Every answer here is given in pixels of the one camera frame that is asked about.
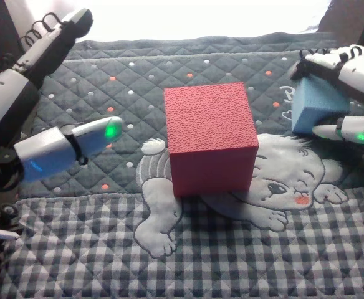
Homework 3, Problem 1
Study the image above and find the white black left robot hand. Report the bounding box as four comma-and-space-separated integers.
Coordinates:
0, 7, 124, 185

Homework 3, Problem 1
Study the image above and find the grey quilt with printed bear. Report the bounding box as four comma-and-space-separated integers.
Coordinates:
0, 31, 364, 299

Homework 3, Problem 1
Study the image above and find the large red cube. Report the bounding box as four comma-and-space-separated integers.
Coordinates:
163, 82, 260, 197

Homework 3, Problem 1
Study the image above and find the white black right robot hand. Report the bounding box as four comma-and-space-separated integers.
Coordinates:
289, 43, 364, 146

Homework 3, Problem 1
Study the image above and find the light blue foam cube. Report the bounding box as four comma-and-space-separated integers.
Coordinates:
290, 76, 352, 135

